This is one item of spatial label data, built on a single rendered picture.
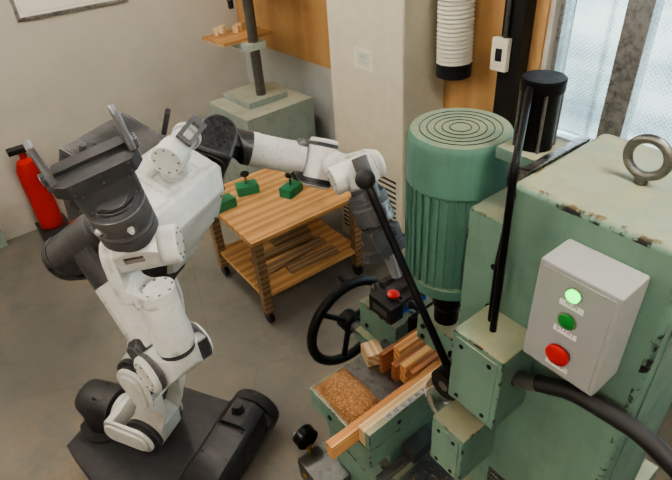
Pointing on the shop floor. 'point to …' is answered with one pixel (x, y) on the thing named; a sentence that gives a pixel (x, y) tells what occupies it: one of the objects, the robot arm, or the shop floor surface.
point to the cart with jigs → (281, 232)
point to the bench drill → (251, 104)
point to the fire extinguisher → (38, 195)
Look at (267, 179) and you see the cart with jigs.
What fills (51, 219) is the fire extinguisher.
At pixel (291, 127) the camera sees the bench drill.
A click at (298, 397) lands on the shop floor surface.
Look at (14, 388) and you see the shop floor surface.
